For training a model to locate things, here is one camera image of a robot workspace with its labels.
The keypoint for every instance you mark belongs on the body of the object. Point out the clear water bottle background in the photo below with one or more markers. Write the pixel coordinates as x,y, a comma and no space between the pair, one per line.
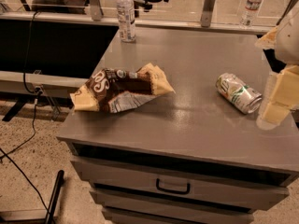
250,12

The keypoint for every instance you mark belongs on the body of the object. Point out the metal glass bracket right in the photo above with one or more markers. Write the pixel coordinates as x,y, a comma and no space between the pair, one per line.
291,4

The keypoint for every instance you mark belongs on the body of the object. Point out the black drawer handle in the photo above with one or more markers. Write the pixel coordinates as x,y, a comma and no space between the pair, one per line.
172,188

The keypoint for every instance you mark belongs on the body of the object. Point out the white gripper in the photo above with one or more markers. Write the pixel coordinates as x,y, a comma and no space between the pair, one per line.
288,37

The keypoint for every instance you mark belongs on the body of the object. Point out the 7up soda can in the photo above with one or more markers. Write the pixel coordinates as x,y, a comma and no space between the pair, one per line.
238,93

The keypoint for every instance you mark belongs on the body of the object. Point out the metal glass bracket middle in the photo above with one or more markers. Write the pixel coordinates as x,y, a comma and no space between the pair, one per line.
207,12

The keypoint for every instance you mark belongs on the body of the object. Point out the grey rail ledge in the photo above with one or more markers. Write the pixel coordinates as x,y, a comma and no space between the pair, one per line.
180,25

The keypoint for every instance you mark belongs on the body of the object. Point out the metal glass bracket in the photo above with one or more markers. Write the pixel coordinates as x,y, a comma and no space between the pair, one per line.
207,12
96,10
291,4

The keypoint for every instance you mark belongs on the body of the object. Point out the brown chip bag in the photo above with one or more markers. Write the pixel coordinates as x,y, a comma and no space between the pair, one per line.
115,90

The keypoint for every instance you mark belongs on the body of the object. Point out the black metal floor stand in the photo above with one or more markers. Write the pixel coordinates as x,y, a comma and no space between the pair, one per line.
36,216

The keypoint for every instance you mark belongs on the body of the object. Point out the metal glass bracket left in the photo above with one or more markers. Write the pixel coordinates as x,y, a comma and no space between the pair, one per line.
96,10

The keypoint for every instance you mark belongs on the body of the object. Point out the grey drawer cabinet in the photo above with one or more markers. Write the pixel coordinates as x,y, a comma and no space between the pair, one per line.
192,135

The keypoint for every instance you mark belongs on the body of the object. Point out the clear water bottle on table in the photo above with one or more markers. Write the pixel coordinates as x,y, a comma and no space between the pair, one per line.
126,18

